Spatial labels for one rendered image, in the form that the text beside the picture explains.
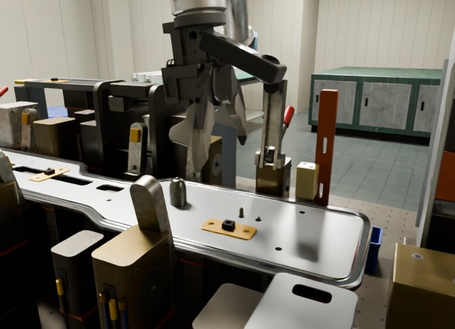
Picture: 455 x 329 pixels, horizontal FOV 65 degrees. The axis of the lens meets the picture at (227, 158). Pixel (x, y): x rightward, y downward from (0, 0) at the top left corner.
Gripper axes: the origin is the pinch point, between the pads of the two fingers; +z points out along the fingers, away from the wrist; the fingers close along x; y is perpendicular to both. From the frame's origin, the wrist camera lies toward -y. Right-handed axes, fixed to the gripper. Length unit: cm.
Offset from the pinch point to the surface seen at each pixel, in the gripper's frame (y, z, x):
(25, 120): 70, -4, -17
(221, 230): 1.6, 11.3, 1.3
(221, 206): 5.7, 11.2, -6.9
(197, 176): 17.4, 9.9, -18.3
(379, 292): -19, 44, -37
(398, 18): -2, -60, -719
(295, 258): -10.6, 12.9, 3.2
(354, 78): 45, 24, -489
